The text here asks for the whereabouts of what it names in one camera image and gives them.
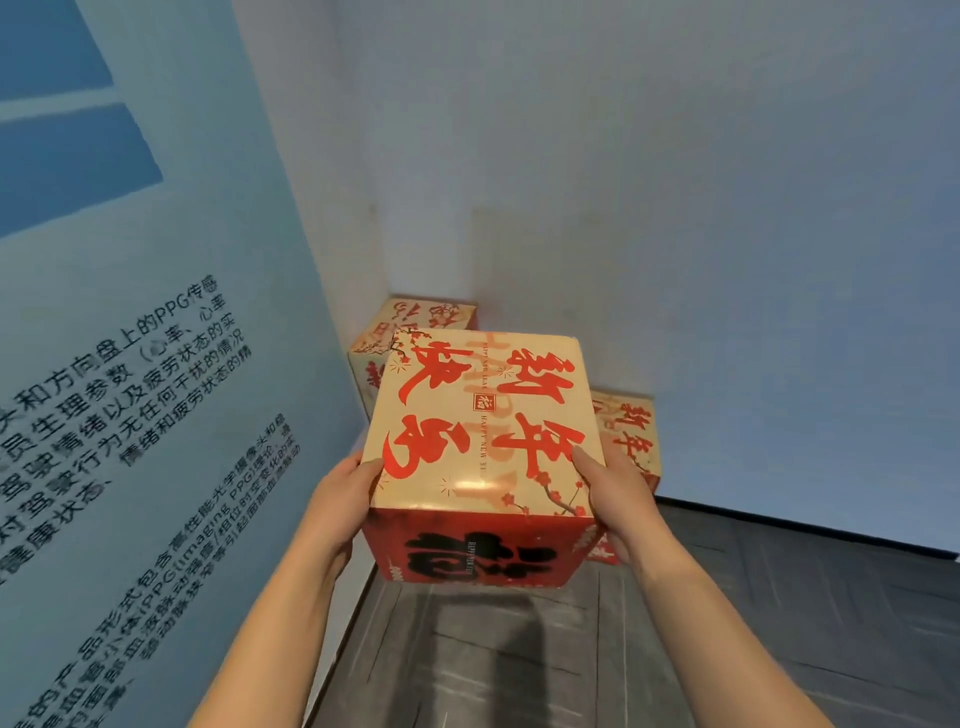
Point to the blue wall poster with text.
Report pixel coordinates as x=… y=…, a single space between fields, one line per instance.
x=150 y=360

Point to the person's right forearm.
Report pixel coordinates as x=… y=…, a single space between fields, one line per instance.
x=720 y=645

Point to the person's left thumb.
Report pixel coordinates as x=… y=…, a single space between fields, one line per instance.
x=369 y=471

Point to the person's left hand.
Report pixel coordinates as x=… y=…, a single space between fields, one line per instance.
x=337 y=501

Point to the red and cream gift box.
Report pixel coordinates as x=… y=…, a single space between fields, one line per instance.
x=405 y=330
x=480 y=442
x=630 y=442

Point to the person's right hand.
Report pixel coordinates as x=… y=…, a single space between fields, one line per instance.
x=622 y=501

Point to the person's right thumb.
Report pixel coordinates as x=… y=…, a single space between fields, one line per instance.
x=592 y=469

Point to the person's left forearm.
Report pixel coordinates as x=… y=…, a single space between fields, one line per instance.
x=262 y=637

